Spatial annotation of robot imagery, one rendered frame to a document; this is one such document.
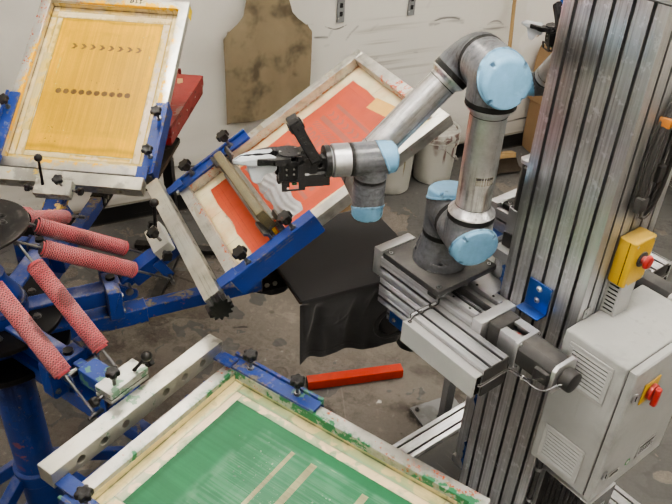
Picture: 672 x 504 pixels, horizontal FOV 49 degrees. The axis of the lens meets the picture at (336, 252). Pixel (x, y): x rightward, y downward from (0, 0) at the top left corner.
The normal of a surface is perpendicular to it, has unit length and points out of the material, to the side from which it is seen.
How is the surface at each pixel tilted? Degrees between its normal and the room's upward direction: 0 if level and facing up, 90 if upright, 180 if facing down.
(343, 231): 0
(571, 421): 90
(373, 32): 90
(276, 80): 89
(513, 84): 82
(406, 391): 0
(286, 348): 0
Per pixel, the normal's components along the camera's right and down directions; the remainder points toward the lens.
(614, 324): 0.04, -0.82
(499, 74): 0.24, 0.45
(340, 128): -0.44, -0.58
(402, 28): 0.43, 0.53
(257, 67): 0.72, 0.38
